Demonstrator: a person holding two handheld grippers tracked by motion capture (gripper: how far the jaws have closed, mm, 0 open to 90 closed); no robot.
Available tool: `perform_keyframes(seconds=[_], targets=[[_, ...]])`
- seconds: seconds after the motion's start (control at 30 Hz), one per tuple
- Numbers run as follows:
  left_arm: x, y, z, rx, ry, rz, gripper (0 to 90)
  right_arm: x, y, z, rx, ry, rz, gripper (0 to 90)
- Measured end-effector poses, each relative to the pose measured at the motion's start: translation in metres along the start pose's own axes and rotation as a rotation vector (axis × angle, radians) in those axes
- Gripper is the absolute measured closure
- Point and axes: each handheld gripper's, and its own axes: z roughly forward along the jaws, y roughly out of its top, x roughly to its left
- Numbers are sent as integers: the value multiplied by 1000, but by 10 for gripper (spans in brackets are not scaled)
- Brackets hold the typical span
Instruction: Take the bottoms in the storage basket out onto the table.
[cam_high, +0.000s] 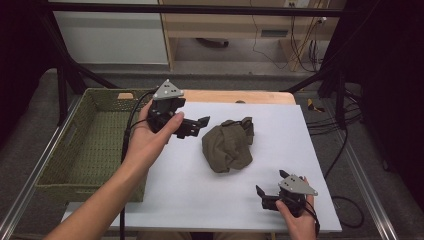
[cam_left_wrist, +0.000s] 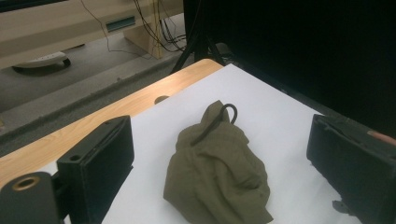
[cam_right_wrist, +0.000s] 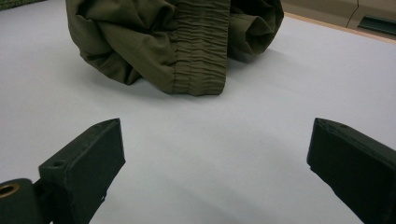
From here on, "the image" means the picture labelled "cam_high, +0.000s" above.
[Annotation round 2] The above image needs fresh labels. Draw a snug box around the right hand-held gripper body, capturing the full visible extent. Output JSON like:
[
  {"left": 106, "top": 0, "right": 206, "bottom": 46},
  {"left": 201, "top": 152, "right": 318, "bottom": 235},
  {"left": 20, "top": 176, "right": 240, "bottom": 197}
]
[{"left": 261, "top": 174, "right": 318, "bottom": 218}]

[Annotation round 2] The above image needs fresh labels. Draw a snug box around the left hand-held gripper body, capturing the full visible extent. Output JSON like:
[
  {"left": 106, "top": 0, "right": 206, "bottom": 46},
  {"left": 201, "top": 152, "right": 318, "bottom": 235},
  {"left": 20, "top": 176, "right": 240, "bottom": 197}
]
[{"left": 146, "top": 78, "right": 201, "bottom": 140}]

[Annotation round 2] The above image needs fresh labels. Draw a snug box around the olive green cloth garment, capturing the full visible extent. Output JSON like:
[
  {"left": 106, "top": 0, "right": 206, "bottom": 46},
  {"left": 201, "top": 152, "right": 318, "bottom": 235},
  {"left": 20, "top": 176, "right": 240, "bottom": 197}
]
[{"left": 201, "top": 116, "right": 255, "bottom": 174}]

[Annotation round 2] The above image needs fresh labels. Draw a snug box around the green woven basket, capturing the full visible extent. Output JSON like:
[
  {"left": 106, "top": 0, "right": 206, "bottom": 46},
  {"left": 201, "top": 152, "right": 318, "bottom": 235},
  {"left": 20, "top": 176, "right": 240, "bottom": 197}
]
[{"left": 34, "top": 87, "right": 158, "bottom": 204}]

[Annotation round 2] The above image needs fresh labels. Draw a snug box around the person's right hand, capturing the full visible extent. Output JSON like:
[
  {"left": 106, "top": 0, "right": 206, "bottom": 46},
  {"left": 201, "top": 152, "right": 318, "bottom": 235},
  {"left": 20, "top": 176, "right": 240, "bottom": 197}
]
[{"left": 275, "top": 176, "right": 318, "bottom": 240}]

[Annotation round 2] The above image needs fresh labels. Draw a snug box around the person's left hand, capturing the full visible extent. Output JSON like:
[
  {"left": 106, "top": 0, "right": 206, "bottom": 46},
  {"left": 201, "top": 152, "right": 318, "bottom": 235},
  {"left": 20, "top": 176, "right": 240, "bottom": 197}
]
[{"left": 122, "top": 100, "right": 186, "bottom": 175}]

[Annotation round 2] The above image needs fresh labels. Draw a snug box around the white board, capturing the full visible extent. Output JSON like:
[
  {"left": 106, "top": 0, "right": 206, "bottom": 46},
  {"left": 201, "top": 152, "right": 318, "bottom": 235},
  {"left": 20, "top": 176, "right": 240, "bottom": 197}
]
[{"left": 61, "top": 101, "right": 343, "bottom": 233}]

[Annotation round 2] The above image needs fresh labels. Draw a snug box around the yellow and black tape piece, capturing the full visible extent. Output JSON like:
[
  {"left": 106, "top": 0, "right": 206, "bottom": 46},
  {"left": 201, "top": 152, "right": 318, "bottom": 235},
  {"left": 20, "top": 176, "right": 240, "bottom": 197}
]
[{"left": 306, "top": 97, "right": 326, "bottom": 114}]

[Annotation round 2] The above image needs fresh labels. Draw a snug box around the dark object under desk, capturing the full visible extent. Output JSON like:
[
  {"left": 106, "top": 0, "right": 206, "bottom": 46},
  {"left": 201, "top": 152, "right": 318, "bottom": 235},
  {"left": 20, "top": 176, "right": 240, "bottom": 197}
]
[{"left": 195, "top": 37, "right": 230, "bottom": 49}]

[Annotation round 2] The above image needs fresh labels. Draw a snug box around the white cabinet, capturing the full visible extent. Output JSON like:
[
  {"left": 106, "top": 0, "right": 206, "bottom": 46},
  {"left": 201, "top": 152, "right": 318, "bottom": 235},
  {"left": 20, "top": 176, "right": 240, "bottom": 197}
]
[{"left": 54, "top": 10, "right": 169, "bottom": 66}]

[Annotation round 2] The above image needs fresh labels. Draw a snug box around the light wooden desk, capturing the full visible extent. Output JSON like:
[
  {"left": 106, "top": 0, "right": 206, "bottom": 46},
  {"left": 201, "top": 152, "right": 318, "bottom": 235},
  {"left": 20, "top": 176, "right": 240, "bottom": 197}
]
[{"left": 158, "top": 0, "right": 348, "bottom": 73}]

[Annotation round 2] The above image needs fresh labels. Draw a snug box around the black metal stand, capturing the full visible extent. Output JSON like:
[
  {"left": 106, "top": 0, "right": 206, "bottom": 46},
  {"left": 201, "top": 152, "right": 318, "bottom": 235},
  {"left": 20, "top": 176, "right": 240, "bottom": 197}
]
[
  {"left": 283, "top": 64, "right": 349, "bottom": 130},
  {"left": 38, "top": 0, "right": 118, "bottom": 127}
]

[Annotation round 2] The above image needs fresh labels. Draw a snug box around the black curtain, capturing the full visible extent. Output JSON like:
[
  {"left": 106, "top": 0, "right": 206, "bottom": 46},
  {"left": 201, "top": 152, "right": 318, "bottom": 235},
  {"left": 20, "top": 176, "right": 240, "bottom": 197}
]
[
  {"left": 0, "top": 0, "right": 59, "bottom": 149},
  {"left": 328, "top": 0, "right": 424, "bottom": 211}
]

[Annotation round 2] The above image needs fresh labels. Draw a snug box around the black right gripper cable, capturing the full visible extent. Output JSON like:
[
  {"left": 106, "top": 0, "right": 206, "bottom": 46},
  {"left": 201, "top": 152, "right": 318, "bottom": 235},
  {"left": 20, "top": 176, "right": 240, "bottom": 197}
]
[{"left": 302, "top": 199, "right": 321, "bottom": 238}]

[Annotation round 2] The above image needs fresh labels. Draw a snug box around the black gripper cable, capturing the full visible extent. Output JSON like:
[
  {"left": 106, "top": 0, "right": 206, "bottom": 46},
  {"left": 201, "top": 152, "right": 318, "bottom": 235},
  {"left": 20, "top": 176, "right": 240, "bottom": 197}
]
[
  {"left": 118, "top": 89, "right": 158, "bottom": 240},
  {"left": 302, "top": 199, "right": 321, "bottom": 238}
]

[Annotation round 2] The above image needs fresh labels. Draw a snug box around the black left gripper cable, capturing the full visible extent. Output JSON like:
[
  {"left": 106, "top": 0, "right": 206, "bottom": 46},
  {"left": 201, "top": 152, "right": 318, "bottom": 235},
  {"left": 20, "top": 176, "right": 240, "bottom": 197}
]
[{"left": 118, "top": 89, "right": 158, "bottom": 240}]

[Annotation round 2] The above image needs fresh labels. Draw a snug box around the black looped floor cable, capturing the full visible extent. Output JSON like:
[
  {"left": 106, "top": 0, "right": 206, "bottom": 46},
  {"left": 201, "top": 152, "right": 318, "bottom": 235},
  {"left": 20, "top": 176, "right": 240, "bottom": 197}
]
[{"left": 323, "top": 128, "right": 365, "bottom": 230}]

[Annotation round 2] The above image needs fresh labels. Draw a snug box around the aluminium rail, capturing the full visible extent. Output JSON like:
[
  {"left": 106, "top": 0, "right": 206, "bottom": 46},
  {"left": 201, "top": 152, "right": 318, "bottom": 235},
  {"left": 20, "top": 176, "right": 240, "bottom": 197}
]
[
  {"left": 0, "top": 95, "right": 82, "bottom": 240},
  {"left": 324, "top": 99, "right": 400, "bottom": 240}
]

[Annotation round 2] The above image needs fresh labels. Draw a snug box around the bundle of black floor cables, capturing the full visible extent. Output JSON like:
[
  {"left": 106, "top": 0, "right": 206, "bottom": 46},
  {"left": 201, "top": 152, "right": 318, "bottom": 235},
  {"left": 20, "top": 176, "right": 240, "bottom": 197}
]
[{"left": 305, "top": 87, "right": 364, "bottom": 136}]

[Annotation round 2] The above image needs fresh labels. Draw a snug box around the thin black hanging cable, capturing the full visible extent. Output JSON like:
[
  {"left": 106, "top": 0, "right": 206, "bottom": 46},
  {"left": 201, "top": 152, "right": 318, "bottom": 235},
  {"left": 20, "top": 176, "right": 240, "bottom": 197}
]
[{"left": 249, "top": 0, "right": 290, "bottom": 70}]

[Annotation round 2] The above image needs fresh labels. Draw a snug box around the black horizontal frame bar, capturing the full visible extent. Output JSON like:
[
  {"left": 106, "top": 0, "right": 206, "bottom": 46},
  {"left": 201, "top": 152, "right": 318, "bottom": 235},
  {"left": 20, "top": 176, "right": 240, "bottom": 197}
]
[{"left": 49, "top": 1, "right": 346, "bottom": 18}]

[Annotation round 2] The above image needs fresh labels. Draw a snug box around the yellow cable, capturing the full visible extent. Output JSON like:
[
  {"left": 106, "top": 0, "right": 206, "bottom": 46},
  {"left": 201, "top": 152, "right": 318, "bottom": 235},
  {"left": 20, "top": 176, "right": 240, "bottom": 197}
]
[{"left": 292, "top": 0, "right": 330, "bottom": 72}]

